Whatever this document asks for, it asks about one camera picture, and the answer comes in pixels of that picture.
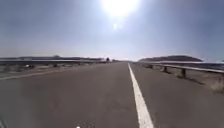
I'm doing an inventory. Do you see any grey asphalt road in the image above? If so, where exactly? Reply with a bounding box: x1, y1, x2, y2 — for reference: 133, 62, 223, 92
0, 61, 224, 128

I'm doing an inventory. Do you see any white painted road line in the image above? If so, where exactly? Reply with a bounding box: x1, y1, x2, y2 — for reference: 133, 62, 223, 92
127, 62, 155, 128

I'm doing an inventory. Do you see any dark distant hill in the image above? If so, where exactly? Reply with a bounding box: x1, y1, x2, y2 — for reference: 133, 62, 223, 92
138, 55, 204, 63

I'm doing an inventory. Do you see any metal guardrail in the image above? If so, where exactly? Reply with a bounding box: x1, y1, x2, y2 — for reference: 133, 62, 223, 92
0, 58, 108, 72
133, 60, 224, 80

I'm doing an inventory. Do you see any dry dirt verge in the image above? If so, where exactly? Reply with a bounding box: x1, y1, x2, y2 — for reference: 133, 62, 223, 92
139, 63, 224, 94
0, 63, 101, 80

